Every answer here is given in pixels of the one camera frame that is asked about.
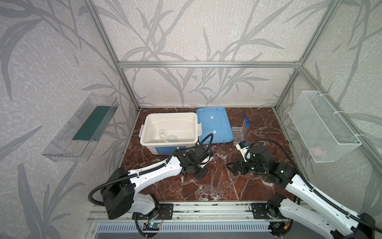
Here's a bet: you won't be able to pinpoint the clear glass flask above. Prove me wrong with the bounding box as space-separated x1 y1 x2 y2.
166 135 178 142

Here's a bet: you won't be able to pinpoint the clear test tube rack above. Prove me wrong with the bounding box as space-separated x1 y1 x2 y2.
232 126 246 145

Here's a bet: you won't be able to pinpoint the white plastic storage bin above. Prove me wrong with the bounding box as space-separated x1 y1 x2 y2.
139 113 202 155

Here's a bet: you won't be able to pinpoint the blue capped test tube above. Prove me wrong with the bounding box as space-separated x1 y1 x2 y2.
242 117 250 137
243 121 251 137

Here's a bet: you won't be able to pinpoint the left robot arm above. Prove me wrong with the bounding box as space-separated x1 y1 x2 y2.
88 133 213 220

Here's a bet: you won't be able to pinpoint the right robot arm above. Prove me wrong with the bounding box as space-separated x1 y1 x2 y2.
226 140 382 239

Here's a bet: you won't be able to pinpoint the blue plastic bin lid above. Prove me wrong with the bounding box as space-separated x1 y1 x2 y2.
196 108 233 144

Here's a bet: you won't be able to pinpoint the pink object in basket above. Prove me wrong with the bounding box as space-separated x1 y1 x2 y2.
310 146 325 157

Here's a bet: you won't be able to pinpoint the green circuit board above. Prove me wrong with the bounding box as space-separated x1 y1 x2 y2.
143 222 161 231

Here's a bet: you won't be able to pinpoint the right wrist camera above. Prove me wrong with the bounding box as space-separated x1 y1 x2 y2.
235 140 250 162

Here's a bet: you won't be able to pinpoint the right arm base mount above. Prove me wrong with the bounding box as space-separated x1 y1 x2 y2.
249 203 281 219

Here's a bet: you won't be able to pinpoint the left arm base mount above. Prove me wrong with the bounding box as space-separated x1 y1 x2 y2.
132 203 174 220

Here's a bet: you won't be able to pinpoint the right circuit board wires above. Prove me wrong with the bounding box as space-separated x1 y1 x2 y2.
268 221 291 235

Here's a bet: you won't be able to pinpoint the white wire mesh basket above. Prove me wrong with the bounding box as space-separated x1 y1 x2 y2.
288 91 362 163

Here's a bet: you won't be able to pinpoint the clear acrylic wall shelf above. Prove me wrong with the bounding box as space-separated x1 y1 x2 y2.
42 93 119 162

